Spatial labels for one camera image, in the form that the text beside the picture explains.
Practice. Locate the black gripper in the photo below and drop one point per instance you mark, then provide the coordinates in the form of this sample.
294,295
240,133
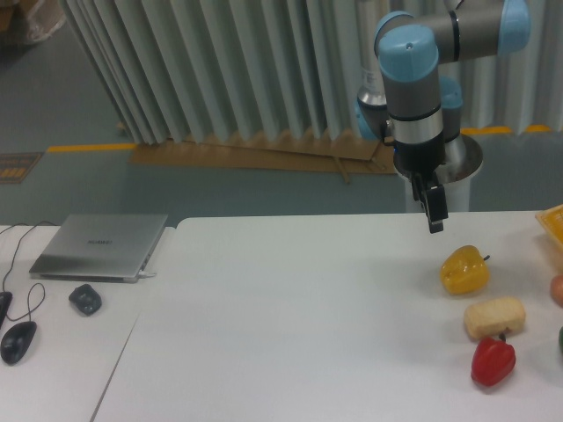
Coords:
420,150

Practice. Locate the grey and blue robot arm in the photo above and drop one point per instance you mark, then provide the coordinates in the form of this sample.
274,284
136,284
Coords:
421,110

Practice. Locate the yellow bell pepper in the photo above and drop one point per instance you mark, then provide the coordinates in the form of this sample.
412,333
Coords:
464,271

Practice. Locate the red bell pepper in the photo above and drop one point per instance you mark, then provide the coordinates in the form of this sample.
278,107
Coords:
493,360

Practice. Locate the brown cardboard sheet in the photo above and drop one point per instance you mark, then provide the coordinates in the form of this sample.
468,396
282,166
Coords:
345,155

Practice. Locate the beige bread loaf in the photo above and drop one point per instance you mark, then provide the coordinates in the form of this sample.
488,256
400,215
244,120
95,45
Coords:
494,317

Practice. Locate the orange round fruit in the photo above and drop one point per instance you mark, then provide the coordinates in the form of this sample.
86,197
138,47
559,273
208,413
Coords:
556,289

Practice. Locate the grey folding screen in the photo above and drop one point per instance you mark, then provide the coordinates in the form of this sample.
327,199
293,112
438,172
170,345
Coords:
178,69

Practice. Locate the silver laptop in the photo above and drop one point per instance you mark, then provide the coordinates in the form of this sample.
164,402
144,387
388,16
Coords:
100,247

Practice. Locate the black earbud case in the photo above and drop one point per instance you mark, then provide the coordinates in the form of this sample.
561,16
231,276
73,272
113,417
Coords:
86,300

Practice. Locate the black device at edge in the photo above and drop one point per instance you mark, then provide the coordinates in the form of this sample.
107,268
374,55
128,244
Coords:
5,302

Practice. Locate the black computer mouse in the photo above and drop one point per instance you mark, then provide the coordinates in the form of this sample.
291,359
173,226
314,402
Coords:
16,341

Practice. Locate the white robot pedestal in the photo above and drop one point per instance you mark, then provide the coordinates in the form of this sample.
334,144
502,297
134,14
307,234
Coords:
463,160

